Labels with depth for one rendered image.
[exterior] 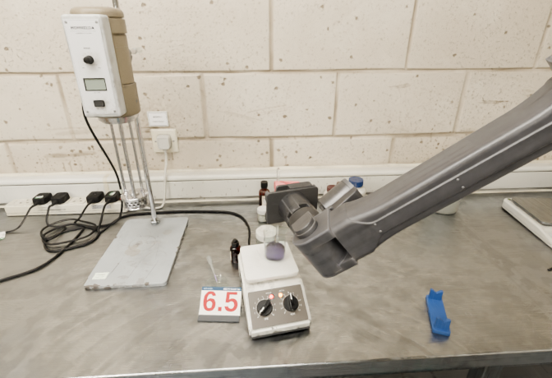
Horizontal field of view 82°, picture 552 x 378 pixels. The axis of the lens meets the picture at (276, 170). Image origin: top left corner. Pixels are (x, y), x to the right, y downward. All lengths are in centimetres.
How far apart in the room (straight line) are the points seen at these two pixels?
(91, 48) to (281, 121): 61
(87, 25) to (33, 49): 52
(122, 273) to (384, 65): 99
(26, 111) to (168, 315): 84
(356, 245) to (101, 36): 61
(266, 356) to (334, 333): 15
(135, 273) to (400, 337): 63
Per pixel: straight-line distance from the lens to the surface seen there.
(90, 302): 90
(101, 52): 76
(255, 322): 71
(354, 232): 43
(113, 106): 77
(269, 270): 73
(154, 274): 90
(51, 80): 126
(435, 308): 84
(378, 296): 84
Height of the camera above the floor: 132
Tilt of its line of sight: 24 degrees down
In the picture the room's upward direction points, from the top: straight up
